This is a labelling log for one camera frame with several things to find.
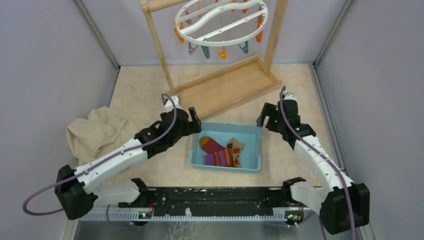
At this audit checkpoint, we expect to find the purple red striped sock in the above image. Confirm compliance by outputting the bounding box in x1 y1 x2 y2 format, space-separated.
198 136 236 168

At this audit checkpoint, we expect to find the wooden hanger stand frame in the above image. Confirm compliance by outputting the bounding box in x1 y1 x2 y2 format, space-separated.
140 0 289 119

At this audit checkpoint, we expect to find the light blue plastic basket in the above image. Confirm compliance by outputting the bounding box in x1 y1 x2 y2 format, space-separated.
188 121 262 174

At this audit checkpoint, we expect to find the orange front clothes clip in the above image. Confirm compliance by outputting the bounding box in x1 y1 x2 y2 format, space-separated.
215 46 227 60

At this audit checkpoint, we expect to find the orange clothes clip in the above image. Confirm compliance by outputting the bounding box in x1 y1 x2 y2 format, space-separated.
174 22 185 44
255 13 265 44
215 46 227 60

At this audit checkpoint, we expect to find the white round clip hanger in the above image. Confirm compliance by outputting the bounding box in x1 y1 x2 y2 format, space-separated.
174 0 269 48

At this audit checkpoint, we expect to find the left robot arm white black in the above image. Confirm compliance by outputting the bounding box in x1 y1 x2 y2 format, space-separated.
54 107 202 220

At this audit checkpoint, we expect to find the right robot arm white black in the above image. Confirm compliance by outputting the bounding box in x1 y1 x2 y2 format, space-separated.
256 99 370 235

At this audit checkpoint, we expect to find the teal right clothes clip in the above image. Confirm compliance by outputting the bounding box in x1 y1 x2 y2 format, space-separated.
238 40 249 55

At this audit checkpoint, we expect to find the teal clothes clip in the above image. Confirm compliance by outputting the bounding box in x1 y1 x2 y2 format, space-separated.
201 45 210 59
238 40 249 55

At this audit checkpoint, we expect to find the purple clothes clip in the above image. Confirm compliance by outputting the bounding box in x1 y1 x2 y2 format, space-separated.
188 42 198 55

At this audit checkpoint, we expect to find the orange right clothes clip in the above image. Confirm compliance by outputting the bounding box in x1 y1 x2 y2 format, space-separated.
255 13 265 44

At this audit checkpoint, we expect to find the orange left clothes clip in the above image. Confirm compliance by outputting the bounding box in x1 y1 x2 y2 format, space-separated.
174 22 185 44

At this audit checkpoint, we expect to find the beige argyle sock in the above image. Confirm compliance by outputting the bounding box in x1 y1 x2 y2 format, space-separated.
226 138 245 168

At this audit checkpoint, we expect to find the beige crumpled cloth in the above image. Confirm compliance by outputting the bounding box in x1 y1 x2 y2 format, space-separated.
66 106 143 166

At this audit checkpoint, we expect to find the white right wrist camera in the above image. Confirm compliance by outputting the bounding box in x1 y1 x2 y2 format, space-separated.
283 92 297 101

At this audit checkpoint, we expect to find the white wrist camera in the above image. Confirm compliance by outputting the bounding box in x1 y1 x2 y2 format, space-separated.
162 94 183 112
283 92 297 101

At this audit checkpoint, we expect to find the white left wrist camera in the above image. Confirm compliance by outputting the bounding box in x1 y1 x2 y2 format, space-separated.
162 94 183 112

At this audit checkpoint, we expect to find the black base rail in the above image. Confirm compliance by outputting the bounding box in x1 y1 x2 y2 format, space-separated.
82 187 309 225

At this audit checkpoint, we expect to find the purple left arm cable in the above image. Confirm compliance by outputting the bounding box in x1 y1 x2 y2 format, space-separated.
22 93 178 217

